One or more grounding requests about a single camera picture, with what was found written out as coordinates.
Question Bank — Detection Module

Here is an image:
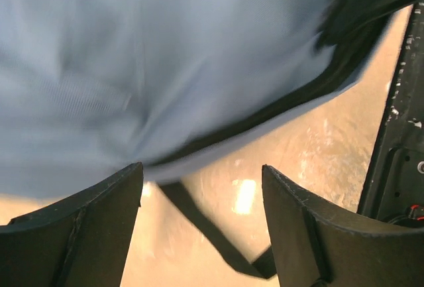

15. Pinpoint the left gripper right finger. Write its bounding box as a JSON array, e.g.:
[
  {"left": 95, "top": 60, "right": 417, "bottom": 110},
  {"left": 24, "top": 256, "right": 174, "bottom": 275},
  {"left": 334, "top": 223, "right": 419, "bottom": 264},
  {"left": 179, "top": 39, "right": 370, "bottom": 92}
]
[{"left": 262, "top": 165, "right": 423, "bottom": 287}]

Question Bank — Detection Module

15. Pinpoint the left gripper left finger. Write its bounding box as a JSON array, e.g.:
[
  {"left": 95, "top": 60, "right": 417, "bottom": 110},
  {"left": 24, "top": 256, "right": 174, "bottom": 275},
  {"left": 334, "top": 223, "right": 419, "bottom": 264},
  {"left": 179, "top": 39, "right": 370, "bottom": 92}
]
[{"left": 1, "top": 163, "right": 143, "bottom": 286}]

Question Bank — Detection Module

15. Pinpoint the blue student backpack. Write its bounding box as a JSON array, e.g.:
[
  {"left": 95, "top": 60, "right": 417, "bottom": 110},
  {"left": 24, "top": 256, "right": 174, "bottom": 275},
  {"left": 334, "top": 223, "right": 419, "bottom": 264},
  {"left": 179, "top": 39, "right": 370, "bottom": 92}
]
[{"left": 0, "top": 0, "right": 424, "bottom": 280}]

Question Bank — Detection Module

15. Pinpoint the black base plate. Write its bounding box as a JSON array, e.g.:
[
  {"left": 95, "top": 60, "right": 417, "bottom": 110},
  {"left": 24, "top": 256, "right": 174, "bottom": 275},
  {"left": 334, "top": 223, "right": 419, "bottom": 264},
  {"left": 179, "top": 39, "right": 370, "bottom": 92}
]
[{"left": 357, "top": 2, "right": 423, "bottom": 228}]

